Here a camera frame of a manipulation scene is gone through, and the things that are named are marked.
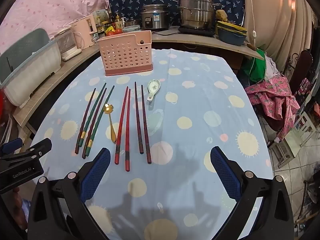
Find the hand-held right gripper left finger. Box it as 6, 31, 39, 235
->
26, 147, 112, 240

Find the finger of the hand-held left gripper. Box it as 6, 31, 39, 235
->
0, 139, 52, 162
0, 137, 23, 157

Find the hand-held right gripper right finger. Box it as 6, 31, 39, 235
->
210, 146, 300, 240

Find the purple chopstick gold band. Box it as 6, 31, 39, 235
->
74, 88, 96, 155
82, 87, 108, 159

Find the green chopstick gold band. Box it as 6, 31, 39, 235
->
85, 85, 115, 156
78, 82, 107, 147

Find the dark brown chopstick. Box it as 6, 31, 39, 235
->
141, 84, 152, 164
134, 81, 144, 154

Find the pink perforated utensil holder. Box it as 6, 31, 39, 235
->
97, 31, 154, 77

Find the gold flower spoon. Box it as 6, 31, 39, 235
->
103, 104, 117, 144

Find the red chopstick black band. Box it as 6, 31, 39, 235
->
114, 86, 129, 165
125, 89, 131, 172

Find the white dish drainer grey lid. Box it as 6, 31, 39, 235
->
0, 28, 62, 108

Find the blue polka dot tablecloth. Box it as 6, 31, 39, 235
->
35, 47, 273, 240

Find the pink pineapple print garment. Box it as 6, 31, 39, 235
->
245, 76, 300, 140

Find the white stool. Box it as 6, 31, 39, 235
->
269, 110, 315, 168

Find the white ceramic spoon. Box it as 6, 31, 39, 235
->
147, 79, 161, 102

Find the white countertop appliance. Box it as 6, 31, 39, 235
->
54, 29, 82, 62

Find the green cloth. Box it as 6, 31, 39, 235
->
246, 49, 267, 83

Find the pink electric kettle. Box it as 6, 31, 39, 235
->
72, 15, 97, 50

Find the dark wooden chair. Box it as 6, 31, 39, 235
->
287, 50, 314, 98

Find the dark bottle yellow label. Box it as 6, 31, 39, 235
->
96, 17, 105, 39

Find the black induction cooktop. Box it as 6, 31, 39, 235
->
178, 26, 216, 38

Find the pink floral sheet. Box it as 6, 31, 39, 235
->
0, 0, 120, 53

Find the yellow rimmed blue bowl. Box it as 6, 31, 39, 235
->
216, 20, 248, 34

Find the white floral jug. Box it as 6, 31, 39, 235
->
92, 9, 110, 20

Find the glass container blue lid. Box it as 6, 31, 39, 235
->
124, 24, 142, 33

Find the beige curtain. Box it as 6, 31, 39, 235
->
244, 0, 315, 80

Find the yellow sponge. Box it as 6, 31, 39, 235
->
215, 9, 228, 21

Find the silver rice cooker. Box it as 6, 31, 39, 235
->
139, 4, 171, 32

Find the stainless steel steamer pot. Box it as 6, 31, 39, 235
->
177, 0, 222, 30

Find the white cable with switch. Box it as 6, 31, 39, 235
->
246, 0, 258, 48

